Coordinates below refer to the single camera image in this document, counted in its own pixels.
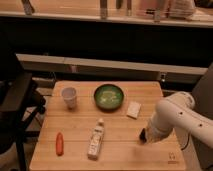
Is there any black eraser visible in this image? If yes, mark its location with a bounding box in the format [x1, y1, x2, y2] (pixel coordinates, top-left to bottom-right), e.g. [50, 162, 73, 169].
[139, 128, 147, 142]

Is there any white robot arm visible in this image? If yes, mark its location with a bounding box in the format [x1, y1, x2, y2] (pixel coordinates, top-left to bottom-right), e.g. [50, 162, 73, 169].
[145, 92, 213, 148]

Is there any green bowl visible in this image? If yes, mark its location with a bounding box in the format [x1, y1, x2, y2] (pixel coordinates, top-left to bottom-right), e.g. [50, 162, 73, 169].
[93, 84, 124, 110]

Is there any white sponge block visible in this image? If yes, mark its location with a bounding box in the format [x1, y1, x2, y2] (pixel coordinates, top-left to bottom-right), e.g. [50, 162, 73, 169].
[127, 102, 141, 119]

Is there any white paper cup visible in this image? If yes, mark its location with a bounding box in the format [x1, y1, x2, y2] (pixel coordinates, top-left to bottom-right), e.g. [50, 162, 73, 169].
[61, 87, 77, 109]

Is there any white plastic bottle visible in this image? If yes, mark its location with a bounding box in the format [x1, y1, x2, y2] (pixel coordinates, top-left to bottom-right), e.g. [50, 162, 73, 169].
[87, 118, 104, 160]

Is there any orange carrot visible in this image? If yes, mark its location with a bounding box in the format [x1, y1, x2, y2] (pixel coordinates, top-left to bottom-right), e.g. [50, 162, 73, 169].
[56, 132, 64, 156]

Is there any black office chair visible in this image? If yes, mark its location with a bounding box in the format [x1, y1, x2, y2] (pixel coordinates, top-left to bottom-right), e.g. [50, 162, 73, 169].
[0, 50, 46, 171]

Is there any black cable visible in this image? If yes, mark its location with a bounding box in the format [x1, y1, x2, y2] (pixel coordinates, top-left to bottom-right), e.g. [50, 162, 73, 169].
[180, 131, 192, 151]

